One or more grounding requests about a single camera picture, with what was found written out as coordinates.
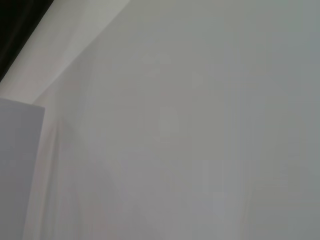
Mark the white flat panel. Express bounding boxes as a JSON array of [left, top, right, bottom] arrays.
[[0, 97, 46, 240]]

